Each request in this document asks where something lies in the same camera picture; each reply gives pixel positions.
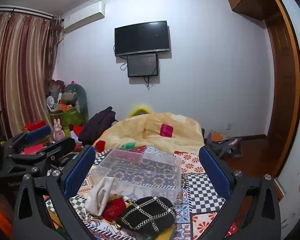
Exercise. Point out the dark jacket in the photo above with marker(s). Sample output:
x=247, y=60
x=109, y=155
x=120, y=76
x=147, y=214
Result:
x=97, y=127

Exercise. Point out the small black wall monitor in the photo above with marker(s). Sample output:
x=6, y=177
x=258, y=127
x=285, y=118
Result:
x=142, y=65

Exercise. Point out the cream cloth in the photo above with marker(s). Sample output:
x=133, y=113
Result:
x=100, y=195

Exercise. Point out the large black wall television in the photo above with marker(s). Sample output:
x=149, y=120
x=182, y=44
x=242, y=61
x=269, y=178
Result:
x=142, y=38

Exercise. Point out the yellow cloth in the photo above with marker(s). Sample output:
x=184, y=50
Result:
x=165, y=233

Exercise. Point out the pink bunny toy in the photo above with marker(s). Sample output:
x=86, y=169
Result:
x=58, y=132

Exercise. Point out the white air conditioner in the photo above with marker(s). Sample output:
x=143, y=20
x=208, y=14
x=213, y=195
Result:
x=86, y=16

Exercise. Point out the striped brown curtain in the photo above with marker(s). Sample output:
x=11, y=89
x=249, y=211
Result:
x=20, y=72

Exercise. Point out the green gift bag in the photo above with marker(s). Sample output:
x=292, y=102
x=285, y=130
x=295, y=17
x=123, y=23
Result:
x=68, y=118

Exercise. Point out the yellow-green round cushion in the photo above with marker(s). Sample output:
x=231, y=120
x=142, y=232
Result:
x=140, y=109

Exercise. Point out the yellow quilt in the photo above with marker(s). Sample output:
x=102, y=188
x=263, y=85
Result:
x=145, y=132

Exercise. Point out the red box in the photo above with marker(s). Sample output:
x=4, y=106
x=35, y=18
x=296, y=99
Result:
x=35, y=126

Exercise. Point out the red embroidered pouch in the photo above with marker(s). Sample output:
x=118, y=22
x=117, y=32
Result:
x=113, y=208

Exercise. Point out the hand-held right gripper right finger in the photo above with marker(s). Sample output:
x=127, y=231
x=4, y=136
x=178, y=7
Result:
x=215, y=172

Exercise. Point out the red cloth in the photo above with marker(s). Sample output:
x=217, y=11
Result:
x=77, y=130

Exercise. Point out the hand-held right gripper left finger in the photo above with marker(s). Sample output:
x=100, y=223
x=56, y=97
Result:
x=80, y=171

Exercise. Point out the wall socket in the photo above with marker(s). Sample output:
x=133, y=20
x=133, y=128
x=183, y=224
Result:
x=229, y=126

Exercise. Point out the wooden door frame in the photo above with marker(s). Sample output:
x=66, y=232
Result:
x=287, y=92

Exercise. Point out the clear plastic storage box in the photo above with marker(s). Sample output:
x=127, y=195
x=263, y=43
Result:
x=140, y=172

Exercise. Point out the grey backpack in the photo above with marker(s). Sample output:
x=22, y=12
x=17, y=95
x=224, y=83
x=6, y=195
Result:
x=223, y=145

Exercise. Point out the patchwork printed bed sheet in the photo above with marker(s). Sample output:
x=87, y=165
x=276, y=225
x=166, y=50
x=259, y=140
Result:
x=202, y=197

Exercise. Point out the curtain rail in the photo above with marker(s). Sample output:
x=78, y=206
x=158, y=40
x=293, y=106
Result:
x=25, y=12

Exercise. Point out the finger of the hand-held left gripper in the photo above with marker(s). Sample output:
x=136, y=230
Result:
x=38, y=132
x=63, y=143

